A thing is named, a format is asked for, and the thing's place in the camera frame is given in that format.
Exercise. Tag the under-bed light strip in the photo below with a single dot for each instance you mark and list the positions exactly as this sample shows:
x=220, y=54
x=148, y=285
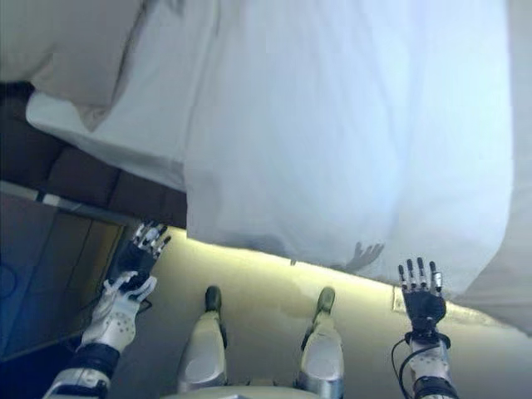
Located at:
x=270, y=266

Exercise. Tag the white duvet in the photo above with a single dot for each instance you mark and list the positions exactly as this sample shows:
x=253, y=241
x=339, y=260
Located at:
x=332, y=124

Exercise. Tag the brown upholstered bed frame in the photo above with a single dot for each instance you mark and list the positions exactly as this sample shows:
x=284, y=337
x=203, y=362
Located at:
x=83, y=174

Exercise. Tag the large wooden nightstand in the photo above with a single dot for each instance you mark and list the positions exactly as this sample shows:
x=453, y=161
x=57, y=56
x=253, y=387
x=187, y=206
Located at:
x=50, y=257

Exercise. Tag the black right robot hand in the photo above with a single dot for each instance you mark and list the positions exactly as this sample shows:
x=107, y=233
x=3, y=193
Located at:
x=424, y=305

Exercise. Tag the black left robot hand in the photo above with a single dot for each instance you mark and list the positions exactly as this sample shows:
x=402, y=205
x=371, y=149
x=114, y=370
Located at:
x=137, y=257

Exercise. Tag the white fitted bed sheet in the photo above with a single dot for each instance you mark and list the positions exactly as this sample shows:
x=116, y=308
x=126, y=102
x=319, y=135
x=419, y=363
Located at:
x=158, y=104

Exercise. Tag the silver robot leg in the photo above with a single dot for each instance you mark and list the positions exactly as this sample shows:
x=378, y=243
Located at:
x=322, y=345
x=203, y=345

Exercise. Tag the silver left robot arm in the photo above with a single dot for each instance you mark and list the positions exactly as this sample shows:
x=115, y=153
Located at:
x=108, y=328

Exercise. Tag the silver left robot leg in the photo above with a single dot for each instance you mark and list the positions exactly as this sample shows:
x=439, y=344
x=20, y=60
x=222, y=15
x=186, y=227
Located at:
x=203, y=345

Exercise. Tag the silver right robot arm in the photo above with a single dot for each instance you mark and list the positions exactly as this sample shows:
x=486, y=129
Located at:
x=430, y=361

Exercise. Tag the large beige pillow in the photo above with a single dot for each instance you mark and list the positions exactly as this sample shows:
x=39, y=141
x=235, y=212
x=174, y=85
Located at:
x=75, y=50

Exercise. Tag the silver right robot leg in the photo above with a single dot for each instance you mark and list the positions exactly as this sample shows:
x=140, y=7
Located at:
x=322, y=345

